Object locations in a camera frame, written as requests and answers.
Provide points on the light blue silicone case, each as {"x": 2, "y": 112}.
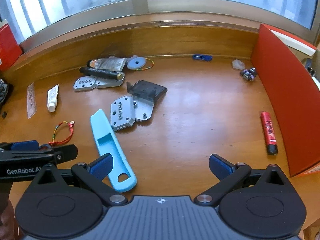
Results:
{"x": 110, "y": 142}

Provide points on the small purple black gadget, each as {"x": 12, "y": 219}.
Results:
{"x": 248, "y": 73}

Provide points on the grey metal bracket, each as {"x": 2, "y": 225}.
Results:
{"x": 85, "y": 83}
{"x": 122, "y": 112}

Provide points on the metal framed window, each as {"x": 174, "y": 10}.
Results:
{"x": 75, "y": 2}

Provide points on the wooden desktop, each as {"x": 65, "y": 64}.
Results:
{"x": 187, "y": 130}

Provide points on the silver cream tube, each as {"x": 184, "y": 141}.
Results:
{"x": 107, "y": 63}

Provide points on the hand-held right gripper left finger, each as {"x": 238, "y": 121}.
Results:
{"x": 101, "y": 166}

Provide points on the red lighter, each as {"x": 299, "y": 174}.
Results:
{"x": 268, "y": 132}

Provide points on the clear plastic lump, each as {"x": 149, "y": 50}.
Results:
{"x": 238, "y": 64}

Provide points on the black tube with gold cap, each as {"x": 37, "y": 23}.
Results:
{"x": 102, "y": 73}

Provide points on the grey patterned cloth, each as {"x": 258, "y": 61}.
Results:
{"x": 3, "y": 90}

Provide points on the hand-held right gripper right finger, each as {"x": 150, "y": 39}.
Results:
{"x": 220, "y": 166}

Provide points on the person's left forearm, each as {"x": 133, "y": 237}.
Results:
{"x": 5, "y": 220}

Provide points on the small red box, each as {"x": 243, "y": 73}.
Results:
{"x": 8, "y": 47}

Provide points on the small white tube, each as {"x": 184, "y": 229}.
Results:
{"x": 53, "y": 97}

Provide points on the light blue foam disc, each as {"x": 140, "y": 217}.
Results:
{"x": 136, "y": 63}

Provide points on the small black clip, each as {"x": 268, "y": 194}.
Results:
{"x": 4, "y": 115}

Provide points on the dark transparent plastic cover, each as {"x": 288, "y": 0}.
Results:
{"x": 147, "y": 90}

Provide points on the clear plastic strip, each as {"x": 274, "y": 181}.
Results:
{"x": 31, "y": 100}

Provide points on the blue utility knife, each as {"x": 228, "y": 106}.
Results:
{"x": 202, "y": 57}

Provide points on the large red cardboard box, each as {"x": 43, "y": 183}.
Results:
{"x": 287, "y": 92}

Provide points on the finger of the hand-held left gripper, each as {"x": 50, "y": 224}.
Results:
{"x": 67, "y": 152}
{"x": 25, "y": 145}

